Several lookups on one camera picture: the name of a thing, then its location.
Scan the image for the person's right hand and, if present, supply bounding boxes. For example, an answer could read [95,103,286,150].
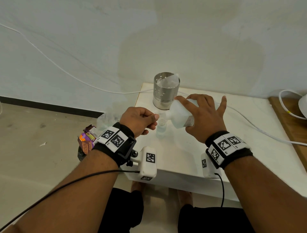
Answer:
[175,93,227,144]

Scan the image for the person's left hand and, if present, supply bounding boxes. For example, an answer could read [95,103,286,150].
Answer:
[119,106,160,138]

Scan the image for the small clear bottle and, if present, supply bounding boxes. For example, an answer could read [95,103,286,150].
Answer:
[156,119,167,139]

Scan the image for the large translucent bottle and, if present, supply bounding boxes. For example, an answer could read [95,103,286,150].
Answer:
[165,99,200,129]

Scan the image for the person's right forearm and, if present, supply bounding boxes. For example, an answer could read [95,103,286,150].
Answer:
[224,156,307,233]

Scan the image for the person's left forearm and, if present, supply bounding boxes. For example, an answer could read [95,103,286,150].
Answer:
[0,150,119,233]

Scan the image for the person's left foot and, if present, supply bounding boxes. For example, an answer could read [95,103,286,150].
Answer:
[130,181,146,193]

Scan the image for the person's foot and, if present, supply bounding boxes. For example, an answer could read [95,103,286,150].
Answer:
[130,181,146,193]
[177,190,193,208]

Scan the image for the person's right foot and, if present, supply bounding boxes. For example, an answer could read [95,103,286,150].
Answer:
[177,190,193,208]

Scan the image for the person's black shorts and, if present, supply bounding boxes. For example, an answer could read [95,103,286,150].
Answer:
[98,188,255,233]

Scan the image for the clear plastic bag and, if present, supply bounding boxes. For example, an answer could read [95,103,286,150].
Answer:
[96,105,123,135]

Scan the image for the black left wristband with markers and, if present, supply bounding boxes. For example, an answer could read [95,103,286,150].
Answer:
[92,122,137,168]

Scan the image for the perforated metal cup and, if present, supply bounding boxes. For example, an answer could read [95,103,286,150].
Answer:
[153,72,181,110]

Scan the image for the white paper in cup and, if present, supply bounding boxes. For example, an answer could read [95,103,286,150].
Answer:
[157,73,180,89]

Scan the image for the wooden board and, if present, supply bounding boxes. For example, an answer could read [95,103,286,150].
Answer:
[268,97,307,173]

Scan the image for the white round lamp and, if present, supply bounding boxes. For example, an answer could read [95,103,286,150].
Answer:
[298,93,307,119]

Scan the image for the white power cable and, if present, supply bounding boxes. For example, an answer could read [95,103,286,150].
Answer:
[0,23,307,147]

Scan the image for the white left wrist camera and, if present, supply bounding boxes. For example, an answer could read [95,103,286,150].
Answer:
[124,146,158,181]

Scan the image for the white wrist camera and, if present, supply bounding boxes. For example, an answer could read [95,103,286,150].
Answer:
[201,152,221,179]
[124,146,158,181]

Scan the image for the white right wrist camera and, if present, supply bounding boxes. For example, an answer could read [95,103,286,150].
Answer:
[201,152,221,179]

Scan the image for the black right camera cable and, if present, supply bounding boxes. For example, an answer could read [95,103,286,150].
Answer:
[214,173,225,208]

